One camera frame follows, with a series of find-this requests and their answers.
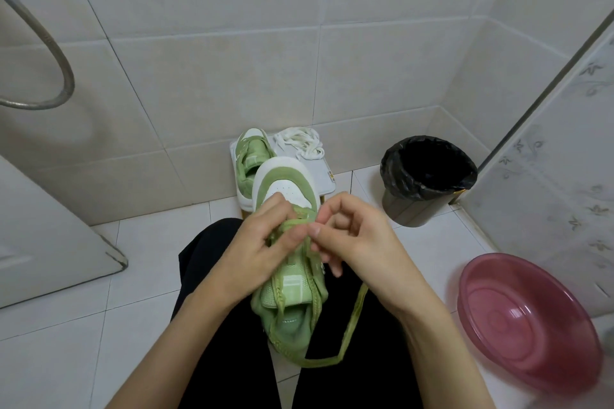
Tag dark waste bin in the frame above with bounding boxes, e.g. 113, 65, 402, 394
382, 187, 469, 228

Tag white door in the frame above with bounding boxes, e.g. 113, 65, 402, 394
0, 155, 129, 310

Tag person's left hand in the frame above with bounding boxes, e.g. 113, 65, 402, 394
206, 192, 311, 314

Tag person's right forearm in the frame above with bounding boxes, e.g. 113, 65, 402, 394
384, 290, 498, 409

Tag metal shower hose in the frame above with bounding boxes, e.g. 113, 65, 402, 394
0, 0, 76, 111

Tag person's right hand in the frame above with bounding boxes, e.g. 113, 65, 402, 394
307, 192, 433, 319

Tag white plastic stool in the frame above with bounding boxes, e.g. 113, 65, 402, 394
229, 133, 337, 220

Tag green shoelace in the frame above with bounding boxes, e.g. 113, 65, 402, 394
268, 210, 370, 369

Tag person's left forearm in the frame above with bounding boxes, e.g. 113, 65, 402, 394
106, 279, 240, 409

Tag white shoelaces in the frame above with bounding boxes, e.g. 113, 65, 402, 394
273, 127, 326, 161

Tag black bin bag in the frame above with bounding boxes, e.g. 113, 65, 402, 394
380, 135, 478, 201

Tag patterned glass door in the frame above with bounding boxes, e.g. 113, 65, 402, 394
461, 8, 614, 319

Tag pink plastic basin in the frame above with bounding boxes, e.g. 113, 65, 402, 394
457, 253, 604, 395

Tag green white sneaker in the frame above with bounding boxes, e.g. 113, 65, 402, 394
251, 157, 333, 359
233, 128, 280, 211

